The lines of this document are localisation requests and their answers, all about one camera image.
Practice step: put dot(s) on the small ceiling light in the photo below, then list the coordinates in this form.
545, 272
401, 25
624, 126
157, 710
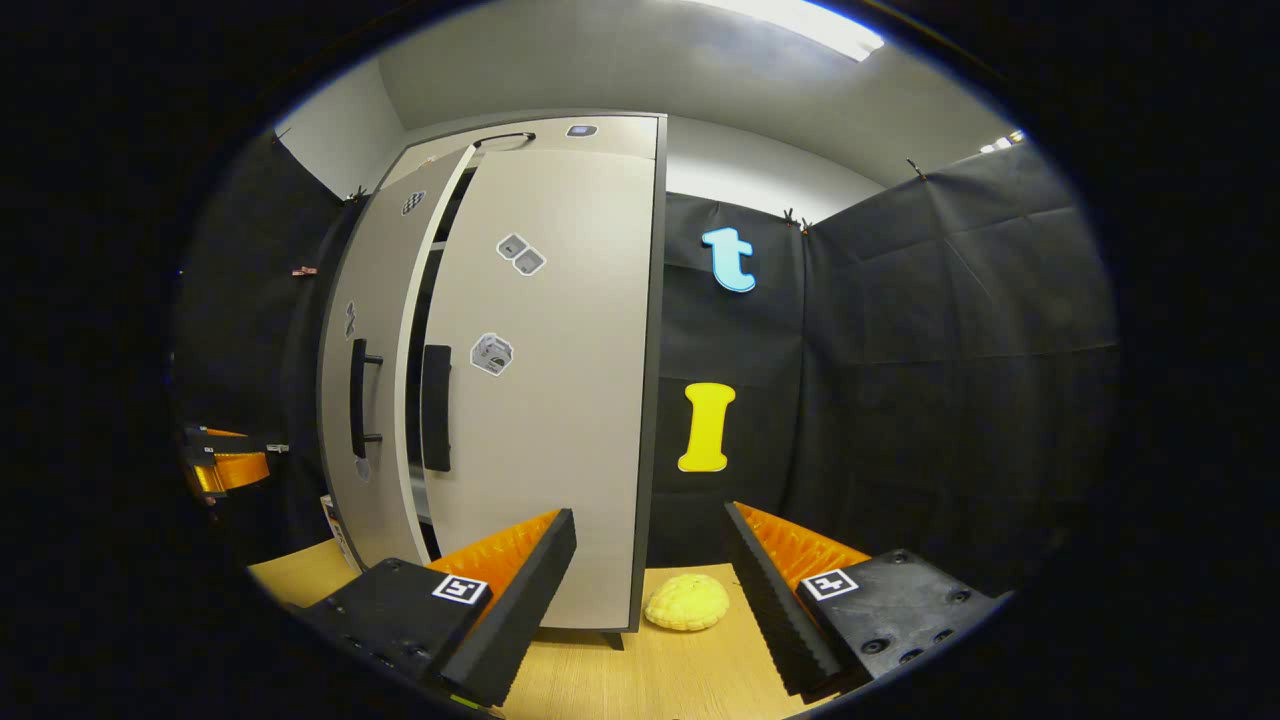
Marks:
1003, 142

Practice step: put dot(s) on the white and grey cabinet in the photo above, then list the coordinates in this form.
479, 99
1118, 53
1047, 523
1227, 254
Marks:
661, 400

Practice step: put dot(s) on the yellow bread bun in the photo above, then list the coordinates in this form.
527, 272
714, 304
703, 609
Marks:
687, 602

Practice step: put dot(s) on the long ceiling light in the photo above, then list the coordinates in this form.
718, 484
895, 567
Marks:
800, 25

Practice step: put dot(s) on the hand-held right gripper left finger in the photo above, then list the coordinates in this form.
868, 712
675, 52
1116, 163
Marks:
520, 600

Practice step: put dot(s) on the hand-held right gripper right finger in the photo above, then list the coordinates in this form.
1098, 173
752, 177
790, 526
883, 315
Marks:
770, 600

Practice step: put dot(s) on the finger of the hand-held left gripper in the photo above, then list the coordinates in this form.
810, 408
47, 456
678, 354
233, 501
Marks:
230, 443
235, 470

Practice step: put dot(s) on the white cabinet door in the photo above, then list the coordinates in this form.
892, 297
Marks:
385, 290
570, 430

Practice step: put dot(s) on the black backdrop cloth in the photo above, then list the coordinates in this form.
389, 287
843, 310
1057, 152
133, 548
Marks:
900, 400

